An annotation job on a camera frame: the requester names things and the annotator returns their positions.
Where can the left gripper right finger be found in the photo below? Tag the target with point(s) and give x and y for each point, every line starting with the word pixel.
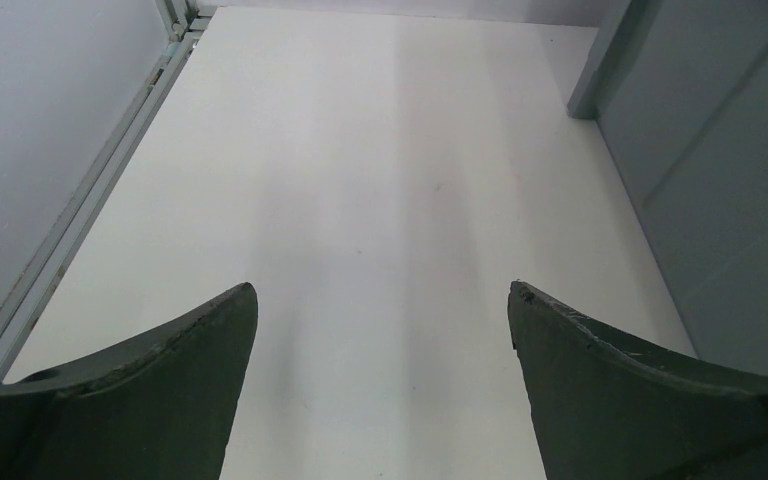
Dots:
pixel 606 404

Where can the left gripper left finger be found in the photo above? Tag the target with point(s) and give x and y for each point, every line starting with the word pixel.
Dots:
pixel 159 405

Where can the grey plastic bin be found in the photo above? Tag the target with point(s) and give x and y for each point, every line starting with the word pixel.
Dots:
pixel 679 91

